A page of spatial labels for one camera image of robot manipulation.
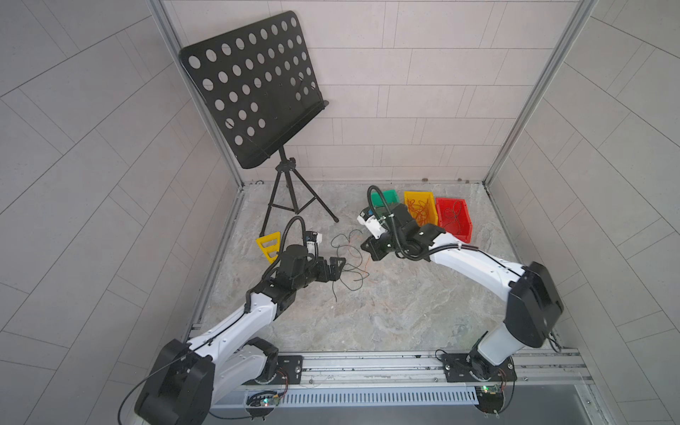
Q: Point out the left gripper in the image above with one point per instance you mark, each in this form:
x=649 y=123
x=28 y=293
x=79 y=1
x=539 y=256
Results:
x=332 y=274

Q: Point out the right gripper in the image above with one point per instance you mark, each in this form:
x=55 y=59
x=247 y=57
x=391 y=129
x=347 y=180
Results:
x=374 y=249

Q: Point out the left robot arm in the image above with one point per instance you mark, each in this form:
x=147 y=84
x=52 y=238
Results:
x=189 y=378

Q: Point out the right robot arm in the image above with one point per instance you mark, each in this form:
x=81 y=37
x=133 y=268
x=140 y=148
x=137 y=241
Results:
x=533 y=304

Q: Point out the green plastic bin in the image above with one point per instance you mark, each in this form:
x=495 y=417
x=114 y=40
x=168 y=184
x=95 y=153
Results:
x=390 y=196

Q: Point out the yellow triangular plastic block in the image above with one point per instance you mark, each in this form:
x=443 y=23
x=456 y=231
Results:
x=270 y=245

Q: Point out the yellow plastic bin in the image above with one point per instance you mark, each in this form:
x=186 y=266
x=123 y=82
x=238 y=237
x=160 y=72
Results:
x=422 y=207

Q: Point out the red plastic bin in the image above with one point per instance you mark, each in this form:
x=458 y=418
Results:
x=454 y=217

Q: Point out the left green circuit board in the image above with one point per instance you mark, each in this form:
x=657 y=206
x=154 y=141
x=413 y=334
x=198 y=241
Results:
x=264 y=399

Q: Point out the green circuit board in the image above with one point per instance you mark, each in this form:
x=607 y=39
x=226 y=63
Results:
x=490 y=399
x=264 y=399

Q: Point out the right green circuit board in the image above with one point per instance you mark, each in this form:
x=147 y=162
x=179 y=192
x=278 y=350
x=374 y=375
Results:
x=490 y=399

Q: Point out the black perforated music stand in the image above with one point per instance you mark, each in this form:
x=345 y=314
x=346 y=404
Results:
x=260 y=88

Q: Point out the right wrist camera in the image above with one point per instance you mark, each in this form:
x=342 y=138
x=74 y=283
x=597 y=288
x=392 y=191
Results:
x=371 y=222

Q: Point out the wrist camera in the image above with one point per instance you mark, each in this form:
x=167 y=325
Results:
x=371 y=222
x=312 y=241

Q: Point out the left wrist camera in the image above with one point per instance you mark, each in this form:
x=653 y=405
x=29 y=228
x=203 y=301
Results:
x=312 y=241

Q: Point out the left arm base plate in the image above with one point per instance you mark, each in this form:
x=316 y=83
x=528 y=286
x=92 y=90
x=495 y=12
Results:
x=287 y=370

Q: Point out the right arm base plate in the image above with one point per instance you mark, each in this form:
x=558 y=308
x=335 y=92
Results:
x=461 y=367

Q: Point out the aluminium mounting rail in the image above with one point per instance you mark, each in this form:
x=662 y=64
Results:
x=345 y=370

